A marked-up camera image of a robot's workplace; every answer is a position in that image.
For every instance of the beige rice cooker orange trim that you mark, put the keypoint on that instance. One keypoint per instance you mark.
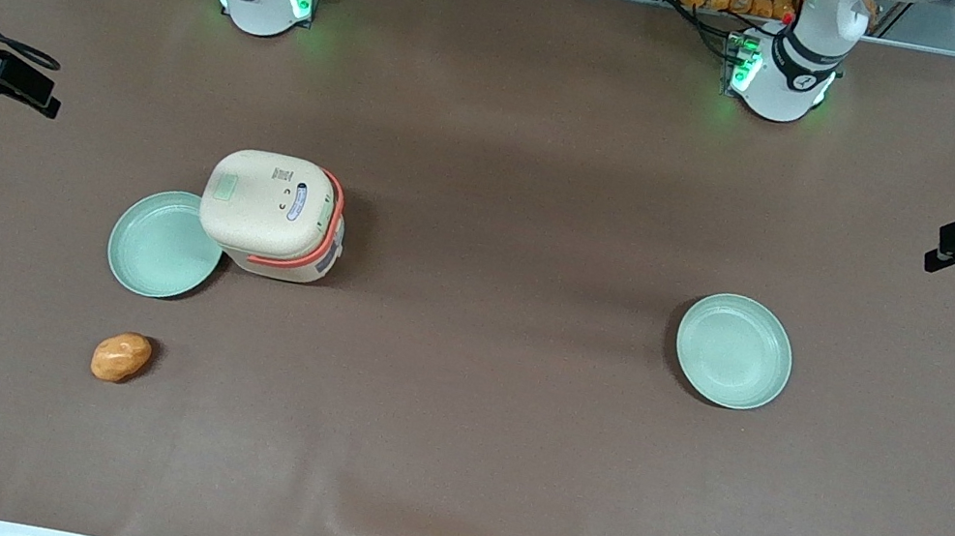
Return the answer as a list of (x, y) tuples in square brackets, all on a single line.
[(276, 213)]

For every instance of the brown table mat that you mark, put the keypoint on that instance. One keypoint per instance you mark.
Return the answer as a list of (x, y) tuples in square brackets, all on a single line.
[(460, 422)]

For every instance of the pale green plate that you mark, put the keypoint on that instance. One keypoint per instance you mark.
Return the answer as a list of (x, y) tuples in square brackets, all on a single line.
[(733, 350), (159, 246)]

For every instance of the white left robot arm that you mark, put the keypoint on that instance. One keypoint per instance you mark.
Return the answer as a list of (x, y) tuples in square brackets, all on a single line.
[(791, 80)]

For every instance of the golden brown bread roll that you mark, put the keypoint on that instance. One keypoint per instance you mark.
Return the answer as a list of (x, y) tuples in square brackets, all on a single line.
[(121, 356)]

